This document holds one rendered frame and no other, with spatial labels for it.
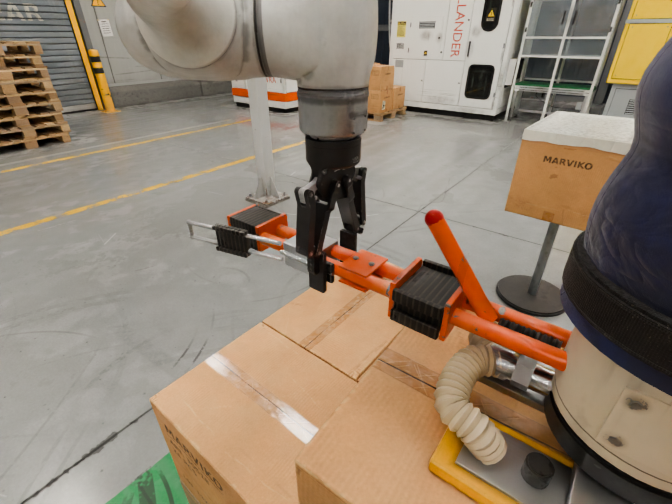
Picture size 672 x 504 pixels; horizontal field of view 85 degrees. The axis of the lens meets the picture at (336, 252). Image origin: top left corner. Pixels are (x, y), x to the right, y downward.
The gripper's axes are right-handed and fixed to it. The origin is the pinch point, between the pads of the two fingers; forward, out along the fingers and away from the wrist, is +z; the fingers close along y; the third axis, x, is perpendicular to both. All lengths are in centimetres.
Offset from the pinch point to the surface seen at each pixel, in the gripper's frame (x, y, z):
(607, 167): -27, 147, 15
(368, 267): -6.9, -0.3, -2.1
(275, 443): 13, -6, 53
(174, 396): 44, -14, 53
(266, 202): 217, 171, 101
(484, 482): -30.5, -11.9, 10.5
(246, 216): 19.4, -1.1, -3.1
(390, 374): -13.9, -3.6, 12.7
